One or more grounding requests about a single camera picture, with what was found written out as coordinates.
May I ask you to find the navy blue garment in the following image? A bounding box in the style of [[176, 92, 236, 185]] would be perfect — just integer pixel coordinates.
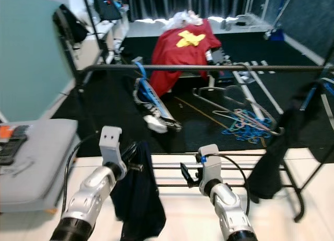
[[111, 141, 162, 240]]

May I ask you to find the white plastic hanger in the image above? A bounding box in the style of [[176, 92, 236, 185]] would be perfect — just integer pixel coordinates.
[[211, 108, 256, 124]]

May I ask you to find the black shorts white waistband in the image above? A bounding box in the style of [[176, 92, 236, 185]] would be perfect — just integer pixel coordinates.
[[133, 77, 183, 133]]

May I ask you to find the black hanging shirt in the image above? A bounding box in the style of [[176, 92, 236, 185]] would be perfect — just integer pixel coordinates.
[[248, 79, 334, 202]]

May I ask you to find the low white table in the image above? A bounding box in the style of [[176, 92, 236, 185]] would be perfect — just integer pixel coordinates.
[[206, 69, 217, 91]]

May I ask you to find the grey cushioned bench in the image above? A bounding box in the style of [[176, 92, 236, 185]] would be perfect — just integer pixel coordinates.
[[0, 118, 79, 213]]

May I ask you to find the black metal garment rack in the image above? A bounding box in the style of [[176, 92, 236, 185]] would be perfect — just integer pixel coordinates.
[[81, 0, 334, 223]]

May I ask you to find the red cloth with yellow star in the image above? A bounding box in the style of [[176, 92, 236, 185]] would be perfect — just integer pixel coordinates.
[[149, 19, 222, 95]]

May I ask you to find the black handheld controller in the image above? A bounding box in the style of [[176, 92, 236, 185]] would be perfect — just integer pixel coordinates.
[[1, 125, 29, 166]]

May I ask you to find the white shelf unit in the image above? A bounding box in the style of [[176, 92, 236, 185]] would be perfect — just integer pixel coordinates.
[[78, 17, 128, 69]]

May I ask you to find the orange black tool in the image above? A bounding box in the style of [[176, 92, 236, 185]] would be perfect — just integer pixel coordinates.
[[0, 125, 14, 139]]

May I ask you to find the white raised platform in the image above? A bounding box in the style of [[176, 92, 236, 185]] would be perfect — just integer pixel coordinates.
[[125, 14, 267, 37]]

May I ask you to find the crumpled white cloth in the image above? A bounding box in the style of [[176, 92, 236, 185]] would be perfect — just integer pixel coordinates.
[[164, 10, 204, 30]]

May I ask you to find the black bag with red tag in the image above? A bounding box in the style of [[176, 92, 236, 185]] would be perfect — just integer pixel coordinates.
[[94, 0, 123, 21]]

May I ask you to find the dark pleated curtain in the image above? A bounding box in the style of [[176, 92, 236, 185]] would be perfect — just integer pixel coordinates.
[[120, 0, 267, 20]]

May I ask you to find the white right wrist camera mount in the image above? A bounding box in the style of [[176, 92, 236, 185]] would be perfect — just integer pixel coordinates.
[[197, 143, 222, 195]]

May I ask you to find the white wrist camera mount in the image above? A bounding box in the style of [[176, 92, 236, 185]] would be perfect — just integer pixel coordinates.
[[197, 143, 222, 195], [100, 125, 128, 182]]

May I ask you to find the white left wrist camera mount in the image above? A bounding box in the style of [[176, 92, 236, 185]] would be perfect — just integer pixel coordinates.
[[100, 125, 128, 182]]

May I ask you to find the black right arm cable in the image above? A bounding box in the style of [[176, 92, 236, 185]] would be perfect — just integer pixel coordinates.
[[204, 153, 250, 210]]

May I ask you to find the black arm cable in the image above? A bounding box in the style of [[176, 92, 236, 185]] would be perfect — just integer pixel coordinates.
[[204, 153, 250, 210], [64, 134, 105, 210]]

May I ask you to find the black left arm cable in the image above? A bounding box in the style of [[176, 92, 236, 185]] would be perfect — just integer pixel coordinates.
[[64, 134, 105, 210]]

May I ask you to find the black backpack grey strap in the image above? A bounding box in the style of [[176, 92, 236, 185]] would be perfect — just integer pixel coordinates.
[[52, 4, 89, 43]]

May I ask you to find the white metal tube frame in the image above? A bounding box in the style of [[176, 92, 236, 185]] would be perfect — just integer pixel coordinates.
[[222, 0, 272, 30]]

